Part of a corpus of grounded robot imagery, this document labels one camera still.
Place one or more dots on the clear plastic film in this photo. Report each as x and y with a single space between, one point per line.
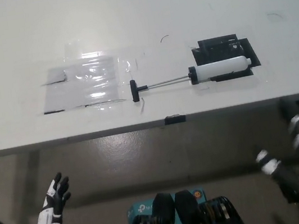
127 64

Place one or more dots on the teal router box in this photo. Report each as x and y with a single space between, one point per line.
139 207

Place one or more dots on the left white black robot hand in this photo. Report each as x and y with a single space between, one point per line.
48 219

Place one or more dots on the clear plastic sheet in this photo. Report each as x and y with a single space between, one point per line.
59 98

